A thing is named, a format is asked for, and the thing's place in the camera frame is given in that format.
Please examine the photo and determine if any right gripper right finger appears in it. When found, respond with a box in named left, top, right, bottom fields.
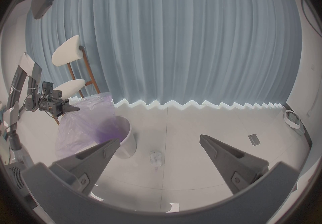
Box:
left=199, top=134, right=270, bottom=196

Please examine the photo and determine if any crumpled white paper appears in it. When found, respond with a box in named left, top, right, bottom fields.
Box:
left=149, top=150, right=163, bottom=167

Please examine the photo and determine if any white rounded container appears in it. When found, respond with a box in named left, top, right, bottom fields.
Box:
left=283, top=109, right=305, bottom=136

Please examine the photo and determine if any purple plastic bag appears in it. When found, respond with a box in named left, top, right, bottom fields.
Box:
left=55, top=92, right=126, bottom=159

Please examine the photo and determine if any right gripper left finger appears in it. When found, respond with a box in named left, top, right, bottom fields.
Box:
left=49, top=139, right=121, bottom=196

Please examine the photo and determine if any white cushioned wooden chair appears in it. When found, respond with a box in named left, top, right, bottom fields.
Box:
left=51, top=35, right=101, bottom=125

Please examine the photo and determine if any white trash bin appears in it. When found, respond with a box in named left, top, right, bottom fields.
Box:
left=114, top=115, right=137, bottom=159

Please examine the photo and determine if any pale blue curtain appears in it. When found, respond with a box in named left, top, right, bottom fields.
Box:
left=25, top=0, right=302, bottom=113

